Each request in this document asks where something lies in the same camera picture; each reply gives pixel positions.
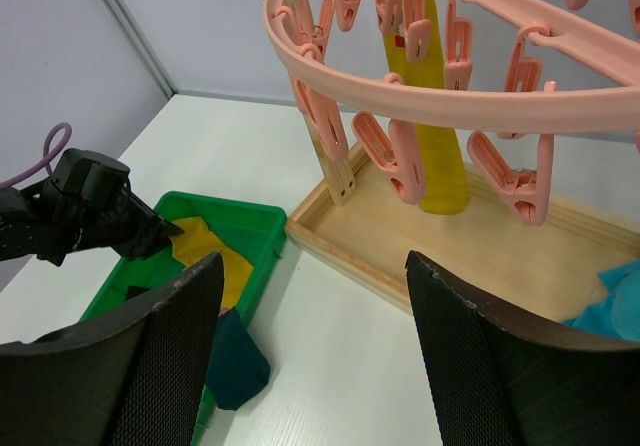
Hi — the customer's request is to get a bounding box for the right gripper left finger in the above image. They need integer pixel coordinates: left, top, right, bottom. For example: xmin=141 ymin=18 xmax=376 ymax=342
xmin=1 ymin=253 xmax=224 ymax=445

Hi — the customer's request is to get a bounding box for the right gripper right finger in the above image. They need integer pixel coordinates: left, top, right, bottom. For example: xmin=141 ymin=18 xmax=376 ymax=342
xmin=405 ymin=250 xmax=639 ymax=445

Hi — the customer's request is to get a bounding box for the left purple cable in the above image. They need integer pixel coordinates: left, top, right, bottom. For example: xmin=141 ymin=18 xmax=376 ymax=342
xmin=0 ymin=122 xmax=71 ymax=192

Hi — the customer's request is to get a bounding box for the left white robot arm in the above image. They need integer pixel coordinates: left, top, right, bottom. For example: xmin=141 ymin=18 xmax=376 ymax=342
xmin=1 ymin=148 xmax=183 ymax=266

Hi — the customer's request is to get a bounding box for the yellow sock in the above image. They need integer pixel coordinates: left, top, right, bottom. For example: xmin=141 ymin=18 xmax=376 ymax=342
xmin=383 ymin=0 xmax=469 ymax=216
xmin=171 ymin=216 xmax=255 ymax=312

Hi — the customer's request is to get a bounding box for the wooden clothes rack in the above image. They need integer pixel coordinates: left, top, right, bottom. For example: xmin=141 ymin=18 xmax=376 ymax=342
xmin=286 ymin=0 xmax=639 ymax=320

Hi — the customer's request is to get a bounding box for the black sock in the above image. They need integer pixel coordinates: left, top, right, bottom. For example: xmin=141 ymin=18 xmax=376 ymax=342
xmin=125 ymin=285 xmax=149 ymax=301

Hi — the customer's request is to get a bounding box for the pink round clip hanger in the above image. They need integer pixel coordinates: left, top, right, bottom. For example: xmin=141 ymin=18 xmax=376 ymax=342
xmin=263 ymin=0 xmax=639 ymax=225

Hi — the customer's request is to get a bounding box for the green plastic tray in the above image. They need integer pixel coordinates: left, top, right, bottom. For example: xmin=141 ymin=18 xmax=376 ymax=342
xmin=81 ymin=191 xmax=286 ymax=445

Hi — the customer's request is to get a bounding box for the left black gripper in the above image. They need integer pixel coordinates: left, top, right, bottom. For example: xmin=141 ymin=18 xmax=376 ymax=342
xmin=29 ymin=148 xmax=184 ymax=266

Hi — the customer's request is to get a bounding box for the teal cloth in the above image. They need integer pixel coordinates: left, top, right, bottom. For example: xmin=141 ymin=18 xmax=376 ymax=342
xmin=564 ymin=260 xmax=639 ymax=342

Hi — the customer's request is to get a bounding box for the dark teal sock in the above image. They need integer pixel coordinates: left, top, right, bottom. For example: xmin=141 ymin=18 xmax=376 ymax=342
xmin=205 ymin=308 xmax=271 ymax=411

